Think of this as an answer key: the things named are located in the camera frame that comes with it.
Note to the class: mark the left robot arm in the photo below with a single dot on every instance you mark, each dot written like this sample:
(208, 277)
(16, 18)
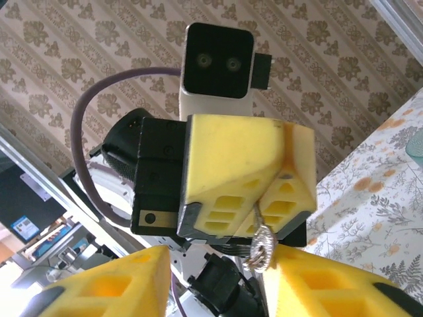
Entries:
(218, 290)

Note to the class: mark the floral tablecloth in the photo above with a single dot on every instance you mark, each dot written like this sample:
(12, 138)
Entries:
(373, 204)

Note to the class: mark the teal translucent container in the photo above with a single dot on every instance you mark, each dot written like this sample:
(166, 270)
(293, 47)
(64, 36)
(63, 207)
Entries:
(415, 145)

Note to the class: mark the aluminium frame bar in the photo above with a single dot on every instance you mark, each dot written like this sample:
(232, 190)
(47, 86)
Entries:
(401, 23)
(49, 185)

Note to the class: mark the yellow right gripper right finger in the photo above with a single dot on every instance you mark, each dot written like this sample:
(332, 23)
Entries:
(330, 290)

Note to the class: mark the black monitor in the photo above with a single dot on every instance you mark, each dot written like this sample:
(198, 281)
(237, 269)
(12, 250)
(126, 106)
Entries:
(23, 195)

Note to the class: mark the white and black camera box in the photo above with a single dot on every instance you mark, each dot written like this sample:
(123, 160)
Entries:
(218, 59)

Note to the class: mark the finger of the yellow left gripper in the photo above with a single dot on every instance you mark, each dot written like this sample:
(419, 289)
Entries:
(297, 185)
(228, 158)

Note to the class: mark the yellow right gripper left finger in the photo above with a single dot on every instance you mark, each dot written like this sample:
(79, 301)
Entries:
(109, 290)

